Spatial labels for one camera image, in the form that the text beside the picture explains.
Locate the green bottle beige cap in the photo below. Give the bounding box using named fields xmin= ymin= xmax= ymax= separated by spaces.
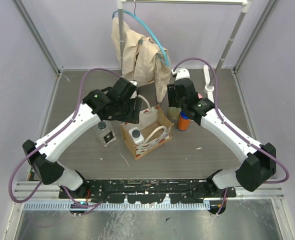
xmin=168 ymin=107 xmax=181 ymax=120

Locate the orange bottle blue pump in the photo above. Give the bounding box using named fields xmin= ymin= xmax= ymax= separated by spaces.
xmin=177 ymin=111 xmax=190 ymax=131

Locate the clear bottle grey cap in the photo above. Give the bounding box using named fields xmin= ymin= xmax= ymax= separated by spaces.
xmin=94 ymin=120 xmax=117 ymax=147

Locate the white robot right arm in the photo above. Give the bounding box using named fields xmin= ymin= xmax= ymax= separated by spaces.
xmin=167 ymin=78 xmax=276 ymax=197

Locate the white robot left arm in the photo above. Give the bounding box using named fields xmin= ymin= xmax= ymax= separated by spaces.
xmin=22 ymin=77 xmax=142 ymax=198

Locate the white bottle grey cap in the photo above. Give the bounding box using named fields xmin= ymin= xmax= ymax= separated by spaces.
xmin=128 ymin=127 xmax=145 ymax=145

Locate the blue clothes hanger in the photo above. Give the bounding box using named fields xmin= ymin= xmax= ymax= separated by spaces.
xmin=112 ymin=9 xmax=170 ymax=67

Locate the beige jacket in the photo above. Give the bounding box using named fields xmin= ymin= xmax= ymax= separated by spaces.
xmin=111 ymin=17 xmax=171 ymax=103

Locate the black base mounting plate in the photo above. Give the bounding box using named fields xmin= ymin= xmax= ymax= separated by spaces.
xmin=58 ymin=178 xmax=238 ymax=204

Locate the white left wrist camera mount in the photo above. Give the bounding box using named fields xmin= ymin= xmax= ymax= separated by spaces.
xmin=130 ymin=80 xmax=139 ymax=99

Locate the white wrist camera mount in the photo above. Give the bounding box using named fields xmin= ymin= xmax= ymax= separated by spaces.
xmin=130 ymin=80 xmax=139 ymax=99
xmin=171 ymin=68 xmax=190 ymax=81

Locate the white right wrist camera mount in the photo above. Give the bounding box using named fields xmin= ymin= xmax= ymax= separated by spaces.
xmin=171 ymin=68 xmax=190 ymax=81

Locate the white clothes rack frame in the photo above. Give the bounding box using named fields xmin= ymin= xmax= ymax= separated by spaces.
xmin=115 ymin=0 xmax=253 ymax=113

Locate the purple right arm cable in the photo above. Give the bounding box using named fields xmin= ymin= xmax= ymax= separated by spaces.
xmin=171 ymin=57 xmax=290 ymax=216

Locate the slotted grey cable duct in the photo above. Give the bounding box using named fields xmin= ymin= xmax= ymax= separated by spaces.
xmin=23 ymin=200 xmax=211 ymax=211

